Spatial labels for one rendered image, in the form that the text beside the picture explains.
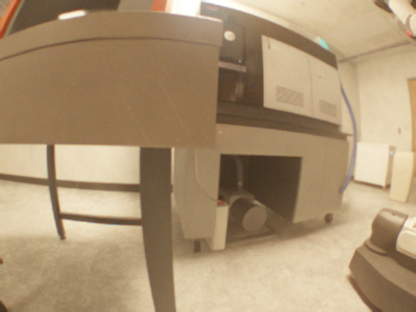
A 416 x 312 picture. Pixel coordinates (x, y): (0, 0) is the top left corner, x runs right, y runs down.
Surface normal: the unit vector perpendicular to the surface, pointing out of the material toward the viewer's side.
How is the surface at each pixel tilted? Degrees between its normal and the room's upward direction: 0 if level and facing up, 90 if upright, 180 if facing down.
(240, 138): 90
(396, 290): 90
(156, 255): 90
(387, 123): 90
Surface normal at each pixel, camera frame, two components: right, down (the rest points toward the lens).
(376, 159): -0.96, -0.03
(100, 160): 0.26, 0.09
